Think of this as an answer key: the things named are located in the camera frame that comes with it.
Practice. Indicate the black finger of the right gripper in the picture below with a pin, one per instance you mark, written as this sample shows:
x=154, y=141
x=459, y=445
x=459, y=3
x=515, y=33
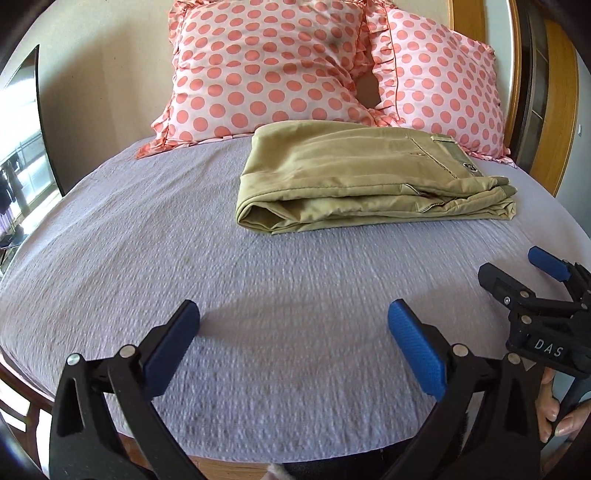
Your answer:
x=507, y=290

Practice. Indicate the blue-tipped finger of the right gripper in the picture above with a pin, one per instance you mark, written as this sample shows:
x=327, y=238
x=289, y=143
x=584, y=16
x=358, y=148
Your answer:
x=574, y=276

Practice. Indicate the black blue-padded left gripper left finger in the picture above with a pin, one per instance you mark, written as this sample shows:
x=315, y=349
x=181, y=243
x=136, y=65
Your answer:
x=84, y=443

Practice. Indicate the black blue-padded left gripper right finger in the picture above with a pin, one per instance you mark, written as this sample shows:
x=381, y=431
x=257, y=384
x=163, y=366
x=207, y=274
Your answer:
x=484, y=423

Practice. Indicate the khaki pants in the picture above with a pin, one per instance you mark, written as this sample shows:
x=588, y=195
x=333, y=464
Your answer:
x=311, y=175

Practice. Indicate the person's right hand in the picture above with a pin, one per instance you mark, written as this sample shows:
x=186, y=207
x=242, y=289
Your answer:
x=547, y=410

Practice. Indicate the lavender bed sheet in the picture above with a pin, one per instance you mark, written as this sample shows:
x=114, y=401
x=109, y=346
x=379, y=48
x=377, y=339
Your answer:
x=294, y=360

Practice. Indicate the small pink polka-dot pillow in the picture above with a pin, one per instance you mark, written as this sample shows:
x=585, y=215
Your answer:
x=436, y=80

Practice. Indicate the black flat television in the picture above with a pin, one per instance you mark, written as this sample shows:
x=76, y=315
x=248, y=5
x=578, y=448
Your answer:
x=29, y=186

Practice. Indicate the large pink polka-dot pillow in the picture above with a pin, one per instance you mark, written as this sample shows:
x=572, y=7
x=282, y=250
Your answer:
x=239, y=65

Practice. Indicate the wooden door frame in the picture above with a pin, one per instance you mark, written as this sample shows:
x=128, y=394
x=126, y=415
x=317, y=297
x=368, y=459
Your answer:
x=539, y=76

